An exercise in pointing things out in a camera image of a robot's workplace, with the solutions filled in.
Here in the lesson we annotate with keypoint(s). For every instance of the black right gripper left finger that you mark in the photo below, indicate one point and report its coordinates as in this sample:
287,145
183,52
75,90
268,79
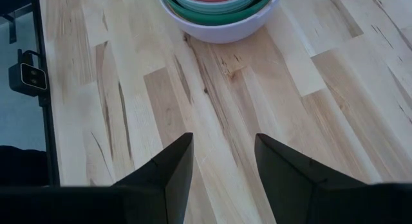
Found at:
174,172

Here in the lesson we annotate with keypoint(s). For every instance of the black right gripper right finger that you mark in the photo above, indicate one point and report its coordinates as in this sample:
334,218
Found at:
283,175

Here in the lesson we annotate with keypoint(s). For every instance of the green bowl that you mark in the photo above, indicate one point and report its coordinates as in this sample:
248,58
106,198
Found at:
209,20

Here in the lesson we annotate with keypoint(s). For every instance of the pale teal bowl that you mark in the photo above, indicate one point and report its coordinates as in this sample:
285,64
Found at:
215,7

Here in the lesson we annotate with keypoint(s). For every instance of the large white bowl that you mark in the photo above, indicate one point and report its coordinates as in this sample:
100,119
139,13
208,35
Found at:
222,34

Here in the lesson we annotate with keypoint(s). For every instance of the black bulky object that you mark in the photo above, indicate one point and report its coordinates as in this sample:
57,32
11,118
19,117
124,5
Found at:
22,166

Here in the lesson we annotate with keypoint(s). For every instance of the black metal stand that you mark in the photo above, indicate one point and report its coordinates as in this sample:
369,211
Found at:
13,5

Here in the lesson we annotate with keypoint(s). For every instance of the black aluminium table frame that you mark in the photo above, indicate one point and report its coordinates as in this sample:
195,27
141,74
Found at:
49,127

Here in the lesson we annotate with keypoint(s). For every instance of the black table-level camera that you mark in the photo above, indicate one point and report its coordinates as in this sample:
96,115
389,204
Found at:
32,79

